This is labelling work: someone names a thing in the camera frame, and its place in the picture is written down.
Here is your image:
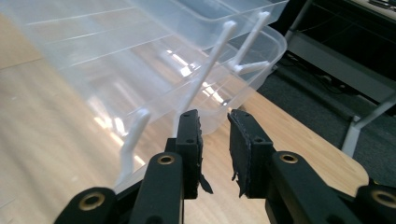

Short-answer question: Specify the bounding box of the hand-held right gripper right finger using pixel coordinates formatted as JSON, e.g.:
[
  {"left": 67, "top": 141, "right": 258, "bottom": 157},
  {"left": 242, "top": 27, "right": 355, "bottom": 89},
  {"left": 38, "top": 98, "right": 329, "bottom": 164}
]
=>
[{"left": 227, "top": 108, "right": 277, "bottom": 200}]

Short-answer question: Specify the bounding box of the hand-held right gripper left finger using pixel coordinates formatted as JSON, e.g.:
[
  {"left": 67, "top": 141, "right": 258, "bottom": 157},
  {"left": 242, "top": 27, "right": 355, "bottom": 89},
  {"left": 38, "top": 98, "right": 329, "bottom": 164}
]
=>
[{"left": 166, "top": 108, "right": 215, "bottom": 200}]

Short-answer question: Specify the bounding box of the clear plastic storage box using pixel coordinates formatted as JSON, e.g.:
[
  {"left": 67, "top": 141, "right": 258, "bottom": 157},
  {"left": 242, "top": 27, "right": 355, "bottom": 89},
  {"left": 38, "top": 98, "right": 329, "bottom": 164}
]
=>
[{"left": 0, "top": 0, "right": 289, "bottom": 191}]

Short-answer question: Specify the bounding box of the grey metal stand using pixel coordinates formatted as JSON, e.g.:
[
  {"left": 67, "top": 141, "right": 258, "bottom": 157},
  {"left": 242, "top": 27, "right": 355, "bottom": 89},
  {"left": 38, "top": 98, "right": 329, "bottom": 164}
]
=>
[{"left": 284, "top": 0, "right": 396, "bottom": 159}]

